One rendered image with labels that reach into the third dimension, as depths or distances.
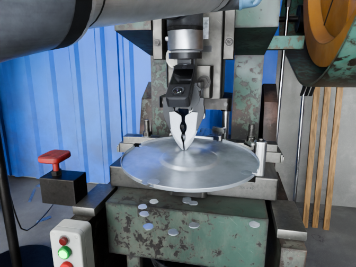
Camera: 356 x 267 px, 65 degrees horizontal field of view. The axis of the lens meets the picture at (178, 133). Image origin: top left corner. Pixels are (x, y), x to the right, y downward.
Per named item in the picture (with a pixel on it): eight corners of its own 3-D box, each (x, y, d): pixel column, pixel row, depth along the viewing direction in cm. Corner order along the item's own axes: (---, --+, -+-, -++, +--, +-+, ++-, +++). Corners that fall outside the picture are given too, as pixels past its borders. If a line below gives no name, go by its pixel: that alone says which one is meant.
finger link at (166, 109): (185, 128, 63) (185, 89, 61) (184, 130, 61) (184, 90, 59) (165, 127, 64) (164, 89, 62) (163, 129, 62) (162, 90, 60)
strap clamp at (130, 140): (168, 155, 86) (167, 122, 83) (116, 152, 89) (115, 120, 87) (172, 149, 92) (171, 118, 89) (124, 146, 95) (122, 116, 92)
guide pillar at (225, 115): (228, 142, 89) (230, 98, 86) (221, 141, 90) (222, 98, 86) (228, 140, 92) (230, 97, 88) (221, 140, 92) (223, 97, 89)
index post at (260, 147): (264, 176, 70) (267, 140, 68) (252, 176, 71) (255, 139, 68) (263, 172, 73) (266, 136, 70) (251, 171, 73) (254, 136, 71)
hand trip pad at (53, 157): (60, 188, 68) (56, 158, 67) (38, 186, 70) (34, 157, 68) (75, 177, 75) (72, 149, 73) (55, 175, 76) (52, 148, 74)
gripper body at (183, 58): (204, 105, 67) (205, 53, 64) (200, 112, 59) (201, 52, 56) (173, 105, 68) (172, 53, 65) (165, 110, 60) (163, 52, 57)
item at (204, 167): (90, 168, 56) (89, 164, 56) (170, 132, 79) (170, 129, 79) (224, 212, 41) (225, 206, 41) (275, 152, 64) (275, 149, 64)
